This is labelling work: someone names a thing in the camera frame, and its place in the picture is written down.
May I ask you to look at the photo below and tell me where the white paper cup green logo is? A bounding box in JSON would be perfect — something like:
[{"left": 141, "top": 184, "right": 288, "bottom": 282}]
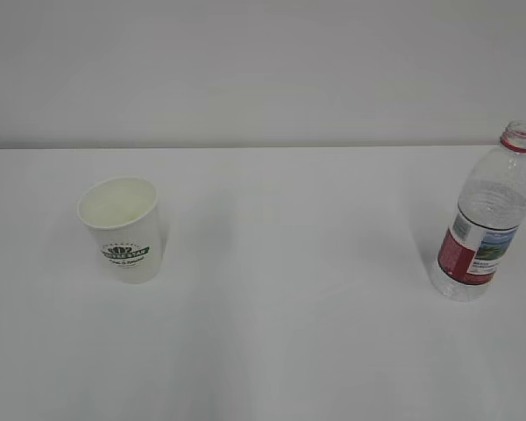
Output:
[{"left": 77, "top": 176, "right": 163, "bottom": 284}]

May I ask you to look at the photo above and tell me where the clear plastic water bottle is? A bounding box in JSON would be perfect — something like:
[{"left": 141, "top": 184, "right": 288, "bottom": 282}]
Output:
[{"left": 430, "top": 120, "right": 526, "bottom": 302}]

